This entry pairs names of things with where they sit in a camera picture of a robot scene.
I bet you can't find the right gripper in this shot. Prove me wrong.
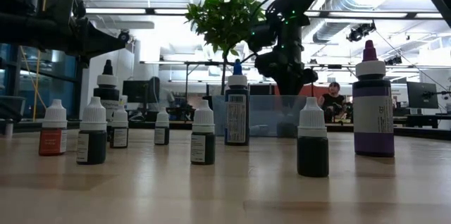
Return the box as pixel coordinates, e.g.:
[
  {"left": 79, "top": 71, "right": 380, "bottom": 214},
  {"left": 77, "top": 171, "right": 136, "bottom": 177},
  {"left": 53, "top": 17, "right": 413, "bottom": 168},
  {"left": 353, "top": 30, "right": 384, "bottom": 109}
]
[{"left": 254, "top": 50, "right": 319, "bottom": 96}]

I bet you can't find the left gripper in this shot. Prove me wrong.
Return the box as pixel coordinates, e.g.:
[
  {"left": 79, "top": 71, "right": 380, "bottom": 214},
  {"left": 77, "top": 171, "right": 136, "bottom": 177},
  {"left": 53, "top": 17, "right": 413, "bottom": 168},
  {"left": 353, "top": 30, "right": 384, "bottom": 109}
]
[{"left": 52, "top": 0, "right": 128, "bottom": 59}]

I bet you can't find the large black food colouring bottle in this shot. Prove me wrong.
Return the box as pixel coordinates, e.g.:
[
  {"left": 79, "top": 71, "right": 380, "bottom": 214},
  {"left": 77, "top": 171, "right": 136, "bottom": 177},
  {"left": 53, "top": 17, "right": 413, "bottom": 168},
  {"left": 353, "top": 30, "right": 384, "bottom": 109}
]
[{"left": 92, "top": 58, "right": 121, "bottom": 141}]

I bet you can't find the small dark green dropper bottle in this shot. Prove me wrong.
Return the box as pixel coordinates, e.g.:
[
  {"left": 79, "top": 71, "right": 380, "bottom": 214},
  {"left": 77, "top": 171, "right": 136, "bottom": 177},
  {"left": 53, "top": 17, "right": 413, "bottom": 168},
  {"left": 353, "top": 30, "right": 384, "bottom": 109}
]
[{"left": 296, "top": 97, "right": 330, "bottom": 178}]

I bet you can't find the large purple food colouring bottle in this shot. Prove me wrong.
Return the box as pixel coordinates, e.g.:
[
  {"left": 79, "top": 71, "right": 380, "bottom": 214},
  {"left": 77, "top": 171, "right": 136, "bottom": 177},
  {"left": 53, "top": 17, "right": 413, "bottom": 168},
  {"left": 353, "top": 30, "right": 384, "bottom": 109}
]
[{"left": 352, "top": 39, "right": 395, "bottom": 158}]

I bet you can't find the small white ball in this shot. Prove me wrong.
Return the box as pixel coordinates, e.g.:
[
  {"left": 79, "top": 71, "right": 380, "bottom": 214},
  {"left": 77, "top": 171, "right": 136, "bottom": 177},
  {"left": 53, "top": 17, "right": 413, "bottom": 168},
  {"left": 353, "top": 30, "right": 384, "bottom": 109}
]
[{"left": 109, "top": 103, "right": 130, "bottom": 149}]

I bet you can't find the large blue food colouring bottle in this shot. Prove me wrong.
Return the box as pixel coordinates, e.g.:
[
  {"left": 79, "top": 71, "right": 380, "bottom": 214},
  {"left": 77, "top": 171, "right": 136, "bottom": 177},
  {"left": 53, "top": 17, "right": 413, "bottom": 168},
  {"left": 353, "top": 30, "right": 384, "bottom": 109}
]
[{"left": 224, "top": 58, "right": 251, "bottom": 147}]

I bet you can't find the long ceiling light strip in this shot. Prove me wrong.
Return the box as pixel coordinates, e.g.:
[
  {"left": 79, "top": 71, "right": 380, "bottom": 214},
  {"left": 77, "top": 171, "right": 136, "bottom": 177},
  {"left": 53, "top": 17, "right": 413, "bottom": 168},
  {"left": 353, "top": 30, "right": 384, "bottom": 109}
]
[
  {"left": 333, "top": 11, "right": 451, "bottom": 20},
  {"left": 85, "top": 7, "right": 190, "bottom": 15}
]

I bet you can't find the grey translucent plastic bin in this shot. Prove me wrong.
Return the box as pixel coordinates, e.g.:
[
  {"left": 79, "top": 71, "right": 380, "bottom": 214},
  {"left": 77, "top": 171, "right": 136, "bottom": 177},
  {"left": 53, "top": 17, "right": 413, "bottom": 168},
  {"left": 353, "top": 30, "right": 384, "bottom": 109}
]
[{"left": 210, "top": 94, "right": 308, "bottom": 138}]

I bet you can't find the person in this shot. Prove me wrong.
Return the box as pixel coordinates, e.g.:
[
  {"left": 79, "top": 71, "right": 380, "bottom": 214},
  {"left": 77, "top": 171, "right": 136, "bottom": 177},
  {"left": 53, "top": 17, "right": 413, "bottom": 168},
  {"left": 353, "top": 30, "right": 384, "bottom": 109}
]
[{"left": 319, "top": 81, "right": 348, "bottom": 123}]

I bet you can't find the black computer monitor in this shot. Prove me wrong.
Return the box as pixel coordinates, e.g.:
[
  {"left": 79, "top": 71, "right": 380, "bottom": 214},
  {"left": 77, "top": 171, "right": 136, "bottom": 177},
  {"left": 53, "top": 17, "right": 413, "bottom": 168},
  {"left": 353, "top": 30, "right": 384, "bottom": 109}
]
[
  {"left": 122, "top": 77, "right": 161, "bottom": 104},
  {"left": 406, "top": 81, "right": 440, "bottom": 110}
]

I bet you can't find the green potted plant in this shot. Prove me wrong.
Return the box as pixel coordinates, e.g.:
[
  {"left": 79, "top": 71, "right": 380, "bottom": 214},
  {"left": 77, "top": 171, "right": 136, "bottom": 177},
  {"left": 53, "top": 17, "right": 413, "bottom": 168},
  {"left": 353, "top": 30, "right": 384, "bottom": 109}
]
[{"left": 184, "top": 0, "right": 266, "bottom": 95}]

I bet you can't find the black ceiling-mounted camera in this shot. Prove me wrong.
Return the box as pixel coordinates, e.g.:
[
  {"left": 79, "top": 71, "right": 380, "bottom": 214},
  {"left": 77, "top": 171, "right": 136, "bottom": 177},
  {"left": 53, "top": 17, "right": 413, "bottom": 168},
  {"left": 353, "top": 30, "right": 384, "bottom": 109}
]
[{"left": 346, "top": 21, "right": 377, "bottom": 43}]

